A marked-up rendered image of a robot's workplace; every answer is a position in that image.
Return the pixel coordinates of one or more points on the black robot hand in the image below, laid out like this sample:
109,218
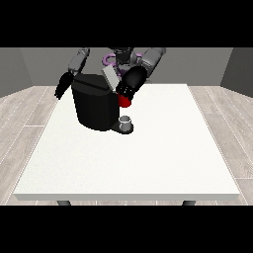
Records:
133,81
62,84

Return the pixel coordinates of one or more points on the small grey cup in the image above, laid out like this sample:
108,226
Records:
125,122

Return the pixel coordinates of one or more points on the red pod holder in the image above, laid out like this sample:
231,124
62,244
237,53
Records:
124,101

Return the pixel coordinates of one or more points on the black coffee machine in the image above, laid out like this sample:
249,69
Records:
94,103

